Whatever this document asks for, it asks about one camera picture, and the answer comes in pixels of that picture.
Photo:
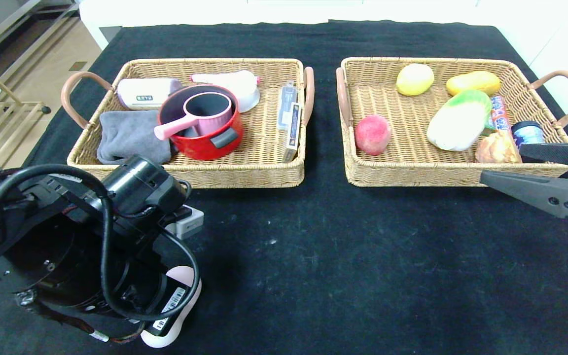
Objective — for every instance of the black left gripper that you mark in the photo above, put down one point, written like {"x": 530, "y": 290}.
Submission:
{"x": 169, "y": 309}

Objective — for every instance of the pale purple egg-shaped taro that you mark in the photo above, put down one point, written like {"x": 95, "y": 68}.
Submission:
{"x": 158, "y": 340}

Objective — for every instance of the toy burger bun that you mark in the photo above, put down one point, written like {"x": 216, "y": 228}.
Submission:
{"x": 496, "y": 148}

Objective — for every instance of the toy napa cabbage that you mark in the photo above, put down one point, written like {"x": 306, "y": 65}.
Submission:
{"x": 456, "y": 123}

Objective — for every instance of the pink saucepan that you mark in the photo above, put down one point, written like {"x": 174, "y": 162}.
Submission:
{"x": 215, "y": 125}

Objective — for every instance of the playing card box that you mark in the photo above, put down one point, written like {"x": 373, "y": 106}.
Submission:
{"x": 293, "y": 128}

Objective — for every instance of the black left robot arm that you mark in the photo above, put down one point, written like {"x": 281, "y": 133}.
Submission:
{"x": 136, "y": 182}

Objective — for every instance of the dark blue jar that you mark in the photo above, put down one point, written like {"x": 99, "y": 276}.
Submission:
{"x": 528, "y": 135}

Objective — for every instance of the orange sausage pack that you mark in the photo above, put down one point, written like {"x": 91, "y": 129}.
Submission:
{"x": 500, "y": 113}

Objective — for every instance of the yellow mango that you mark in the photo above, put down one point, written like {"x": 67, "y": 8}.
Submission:
{"x": 476, "y": 83}

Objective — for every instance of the yellow lemon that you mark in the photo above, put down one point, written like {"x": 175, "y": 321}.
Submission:
{"x": 414, "y": 80}

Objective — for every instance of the black tablecloth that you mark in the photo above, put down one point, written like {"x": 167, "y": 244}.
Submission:
{"x": 323, "y": 236}

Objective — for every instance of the red peach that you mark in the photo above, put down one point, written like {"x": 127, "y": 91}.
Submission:
{"x": 372, "y": 135}

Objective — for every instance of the grey folded towel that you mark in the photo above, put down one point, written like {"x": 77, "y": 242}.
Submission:
{"x": 126, "y": 133}

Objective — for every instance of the white purple cylindrical bottle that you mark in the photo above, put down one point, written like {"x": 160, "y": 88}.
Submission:
{"x": 146, "y": 88}

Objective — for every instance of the white cup with brush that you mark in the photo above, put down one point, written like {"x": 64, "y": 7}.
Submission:
{"x": 234, "y": 81}

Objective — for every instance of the grey slim rectangular case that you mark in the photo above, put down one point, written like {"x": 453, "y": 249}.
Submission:
{"x": 286, "y": 98}

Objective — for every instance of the wooden slatted rack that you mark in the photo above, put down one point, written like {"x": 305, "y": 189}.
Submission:
{"x": 17, "y": 103}

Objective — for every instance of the white table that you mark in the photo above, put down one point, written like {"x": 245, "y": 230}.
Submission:
{"x": 190, "y": 12}

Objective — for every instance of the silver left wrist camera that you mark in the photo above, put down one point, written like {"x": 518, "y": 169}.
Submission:
{"x": 190, "y": 224}

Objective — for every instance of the grey metal shelf frame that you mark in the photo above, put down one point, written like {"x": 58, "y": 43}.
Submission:
{"x": 8, "y": 29}

